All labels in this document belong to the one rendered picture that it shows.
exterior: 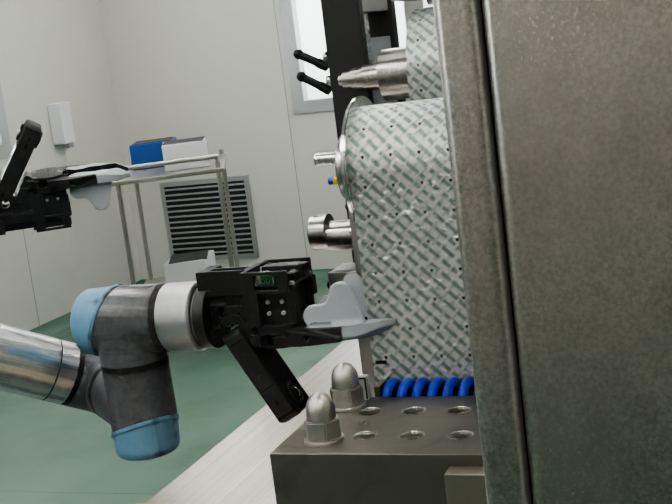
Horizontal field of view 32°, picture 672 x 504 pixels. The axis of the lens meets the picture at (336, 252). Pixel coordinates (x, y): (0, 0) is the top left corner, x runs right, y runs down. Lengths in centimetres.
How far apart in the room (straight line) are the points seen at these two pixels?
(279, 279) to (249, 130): 615
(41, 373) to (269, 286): 32
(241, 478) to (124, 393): 19
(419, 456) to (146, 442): 40
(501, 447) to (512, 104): 9
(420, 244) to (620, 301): 90
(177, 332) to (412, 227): 28
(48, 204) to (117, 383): 56
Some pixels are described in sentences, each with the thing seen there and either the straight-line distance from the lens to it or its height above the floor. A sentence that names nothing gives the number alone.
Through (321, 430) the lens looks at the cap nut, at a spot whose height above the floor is 104.
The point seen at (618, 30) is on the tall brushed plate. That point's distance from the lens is 28.
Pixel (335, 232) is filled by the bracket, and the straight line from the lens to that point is 129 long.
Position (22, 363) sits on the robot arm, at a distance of 140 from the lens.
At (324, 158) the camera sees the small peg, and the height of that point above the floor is 126.
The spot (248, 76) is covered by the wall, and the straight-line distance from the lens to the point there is 732.
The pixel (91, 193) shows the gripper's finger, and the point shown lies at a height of 121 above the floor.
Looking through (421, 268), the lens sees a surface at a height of 115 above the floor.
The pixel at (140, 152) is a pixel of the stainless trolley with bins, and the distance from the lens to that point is 620.
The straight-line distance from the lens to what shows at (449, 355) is 120.
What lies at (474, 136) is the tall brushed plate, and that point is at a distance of 29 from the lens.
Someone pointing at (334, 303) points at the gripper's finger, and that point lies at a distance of 120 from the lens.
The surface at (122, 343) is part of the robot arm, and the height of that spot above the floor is 109.
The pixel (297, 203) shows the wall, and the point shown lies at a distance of 729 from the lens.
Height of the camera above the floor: 137
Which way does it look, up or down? 10 degrees down
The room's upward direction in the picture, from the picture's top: 7 degrees counter-clockwise
